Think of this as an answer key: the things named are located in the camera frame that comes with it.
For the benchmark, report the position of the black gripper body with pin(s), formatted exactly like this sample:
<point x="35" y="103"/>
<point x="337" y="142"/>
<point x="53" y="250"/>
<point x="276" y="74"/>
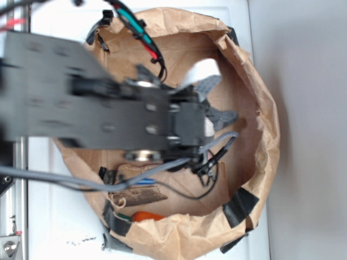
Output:
<point x="186" y="136"/>

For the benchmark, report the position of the gray plush bunny toy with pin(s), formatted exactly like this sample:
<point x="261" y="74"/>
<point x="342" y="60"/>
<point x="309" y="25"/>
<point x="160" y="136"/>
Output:
<point x="216" y="120"/>

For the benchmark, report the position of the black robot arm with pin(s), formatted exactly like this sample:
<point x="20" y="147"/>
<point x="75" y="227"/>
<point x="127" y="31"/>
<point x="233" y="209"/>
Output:
<point x="55" y="88"/>

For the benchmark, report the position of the orange toy carrot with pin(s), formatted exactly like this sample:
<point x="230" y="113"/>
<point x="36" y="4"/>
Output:
<point x="141" y="216"/>

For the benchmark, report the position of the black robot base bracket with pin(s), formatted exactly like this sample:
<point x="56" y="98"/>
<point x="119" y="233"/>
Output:
<point x="5" y="183"/>

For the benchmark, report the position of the silver aluminium frame rail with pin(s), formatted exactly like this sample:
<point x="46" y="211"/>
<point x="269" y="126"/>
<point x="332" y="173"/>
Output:
<point x="14" y="204"/>

